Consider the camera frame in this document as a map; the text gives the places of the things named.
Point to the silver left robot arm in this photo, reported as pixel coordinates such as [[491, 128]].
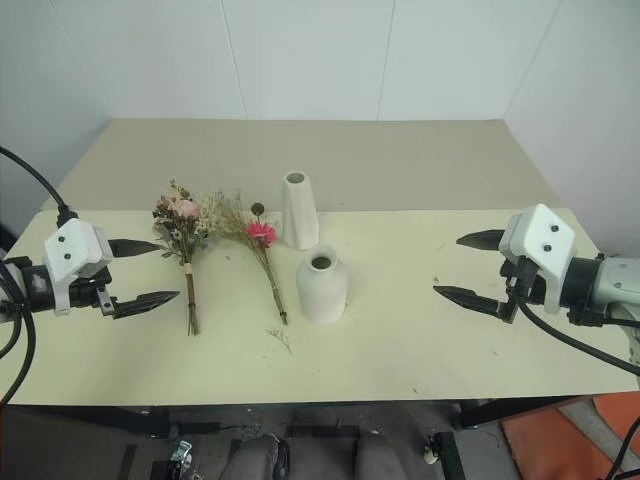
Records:
[[30, 287]]

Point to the dried bouquet with pale rose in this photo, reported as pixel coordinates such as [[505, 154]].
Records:
[[182, 220]]

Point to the tall slanted white vase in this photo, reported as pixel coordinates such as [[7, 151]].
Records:
[[300, 215]]

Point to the orange floor mat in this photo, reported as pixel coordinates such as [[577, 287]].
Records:
[[570, 440]]

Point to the dried bouquet with pink gerbera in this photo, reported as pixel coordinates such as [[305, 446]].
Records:
[[261, 231]]

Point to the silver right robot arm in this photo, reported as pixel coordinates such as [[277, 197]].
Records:
[[610, 285]]

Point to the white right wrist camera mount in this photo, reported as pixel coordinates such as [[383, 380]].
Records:
[[545, 235]]

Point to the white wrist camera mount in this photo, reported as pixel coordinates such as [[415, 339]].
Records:
[[545, 235], [70, 250]]

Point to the silver caster wheel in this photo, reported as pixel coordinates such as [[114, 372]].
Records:
[[182, 454]]

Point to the black table frame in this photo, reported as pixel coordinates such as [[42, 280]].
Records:
[[480, 412]]

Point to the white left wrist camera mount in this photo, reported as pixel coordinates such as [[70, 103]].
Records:
[[70, 250]]

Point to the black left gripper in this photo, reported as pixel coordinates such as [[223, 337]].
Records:
[[90, 292]]

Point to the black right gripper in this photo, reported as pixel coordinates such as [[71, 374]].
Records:
[[525, 282]]

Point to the round white bottle vase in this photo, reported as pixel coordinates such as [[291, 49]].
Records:
[[321, 290]]

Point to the small loose dried sprig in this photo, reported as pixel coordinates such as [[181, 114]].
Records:
[[281, 337]]

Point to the white caster wheel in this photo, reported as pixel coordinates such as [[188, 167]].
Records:
[[430, 450]]

